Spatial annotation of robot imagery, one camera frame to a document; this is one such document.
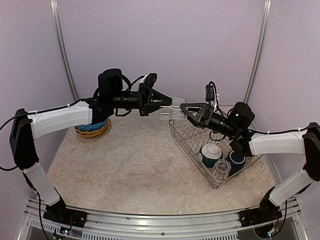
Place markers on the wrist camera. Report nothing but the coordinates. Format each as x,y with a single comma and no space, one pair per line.
149,79
212,96

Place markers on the teal white bowl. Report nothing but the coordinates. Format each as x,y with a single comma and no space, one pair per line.
210,154

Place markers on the dark blue mug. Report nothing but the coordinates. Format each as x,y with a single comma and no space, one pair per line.
236,161

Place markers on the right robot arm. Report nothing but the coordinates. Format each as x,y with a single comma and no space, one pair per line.
248,143

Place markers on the clear glass front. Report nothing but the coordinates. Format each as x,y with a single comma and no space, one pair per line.
221,170

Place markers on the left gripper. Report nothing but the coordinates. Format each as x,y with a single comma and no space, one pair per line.
145,97

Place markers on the blue dotted plate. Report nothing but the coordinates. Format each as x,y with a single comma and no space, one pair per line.
91,127

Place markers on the front aluminium rail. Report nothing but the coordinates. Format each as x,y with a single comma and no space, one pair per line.
103,225

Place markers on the yellow dotted plate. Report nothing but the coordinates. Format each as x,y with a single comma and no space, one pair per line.
91,131
94,134

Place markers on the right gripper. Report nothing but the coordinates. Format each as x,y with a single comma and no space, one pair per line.
205,110

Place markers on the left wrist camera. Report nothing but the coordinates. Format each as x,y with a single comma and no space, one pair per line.
149,79

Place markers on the clear glass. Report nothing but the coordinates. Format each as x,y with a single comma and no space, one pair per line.
221,170
173,111

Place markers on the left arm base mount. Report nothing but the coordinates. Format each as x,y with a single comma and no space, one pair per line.
65,216

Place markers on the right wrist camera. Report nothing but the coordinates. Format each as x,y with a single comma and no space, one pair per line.
212,96

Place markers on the left aluminium frame post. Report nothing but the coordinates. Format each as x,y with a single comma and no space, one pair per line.
54,5

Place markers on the wire dish rack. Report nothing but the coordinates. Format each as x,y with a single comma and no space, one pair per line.
191,139

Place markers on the aluminium frame post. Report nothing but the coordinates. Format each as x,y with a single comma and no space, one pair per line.
54,5
259,49

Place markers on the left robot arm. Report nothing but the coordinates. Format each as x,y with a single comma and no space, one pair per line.
27,126

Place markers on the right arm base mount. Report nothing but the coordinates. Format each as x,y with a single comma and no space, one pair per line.
258,215

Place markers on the right aluminium frame post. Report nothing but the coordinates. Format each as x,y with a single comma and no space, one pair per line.
259,49

